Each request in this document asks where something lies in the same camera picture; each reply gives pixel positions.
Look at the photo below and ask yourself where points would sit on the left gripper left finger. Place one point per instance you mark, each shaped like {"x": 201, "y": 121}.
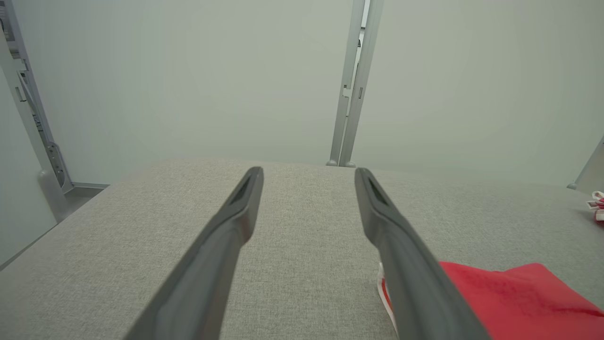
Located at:
{"x": 203, "y": 293}

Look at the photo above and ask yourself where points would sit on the grey stand leg with caster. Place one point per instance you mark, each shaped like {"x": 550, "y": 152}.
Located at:
{"x": 592, "y": 172}

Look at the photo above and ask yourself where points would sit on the grey partition post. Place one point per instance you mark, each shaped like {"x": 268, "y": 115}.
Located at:
{"x": 352, "y": 47}
{"x": 369, "y": 47}

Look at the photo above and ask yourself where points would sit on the red shirt with white sleeves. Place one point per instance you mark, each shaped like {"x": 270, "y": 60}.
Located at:
{"x": 519, "y": 302}

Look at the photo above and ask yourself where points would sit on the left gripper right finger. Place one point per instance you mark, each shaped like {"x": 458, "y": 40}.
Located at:
{"x": 415, "y": 293}

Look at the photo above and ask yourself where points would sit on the grey partition frame with brackets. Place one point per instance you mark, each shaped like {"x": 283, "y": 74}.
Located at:
{"x": 54, "y": 189}

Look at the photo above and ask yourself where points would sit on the red shorts with white stripes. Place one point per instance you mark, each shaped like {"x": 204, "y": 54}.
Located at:
{"x": 599, "y": 208}

